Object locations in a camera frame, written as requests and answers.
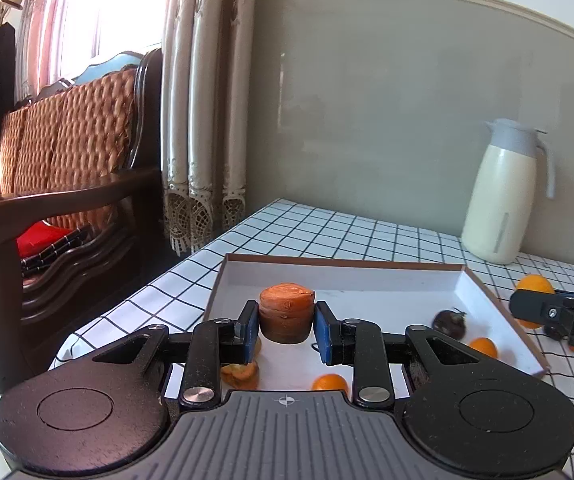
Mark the mandarin orange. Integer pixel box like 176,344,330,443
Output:
312,374,349,395

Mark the sheer pink curtain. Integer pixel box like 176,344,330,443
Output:
14,0,98,101

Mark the brown cardboard box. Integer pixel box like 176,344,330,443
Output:
202,254,550,396

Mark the black checked cloth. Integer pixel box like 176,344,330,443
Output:
19,227,98,271

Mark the thick carrot chunk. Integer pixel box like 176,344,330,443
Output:
258,283,316,345

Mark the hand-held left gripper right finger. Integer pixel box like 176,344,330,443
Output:
313,301,473,408

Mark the window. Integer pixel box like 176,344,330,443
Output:
59,0,175,83

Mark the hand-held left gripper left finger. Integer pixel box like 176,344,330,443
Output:
92,301,260,408

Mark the white black-grid tablecloth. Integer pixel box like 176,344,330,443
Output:
49,198,574,480

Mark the dark water chestnut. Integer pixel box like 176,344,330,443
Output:
432,309,468,341

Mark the red cushion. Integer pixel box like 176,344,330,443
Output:
16,221,75,258

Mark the cream thermos jug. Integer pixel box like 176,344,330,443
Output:
461,118,556,265

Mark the small yellow-orange orange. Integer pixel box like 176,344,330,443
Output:
468,337,498,359
514,274,555,330

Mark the beige lace-hem curtain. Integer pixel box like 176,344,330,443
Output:
159,0,258,257

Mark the wooden sofa with woven cushions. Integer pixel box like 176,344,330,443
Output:
0,47,168,396

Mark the carrot top stub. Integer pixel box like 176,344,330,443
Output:
220,360,260,389

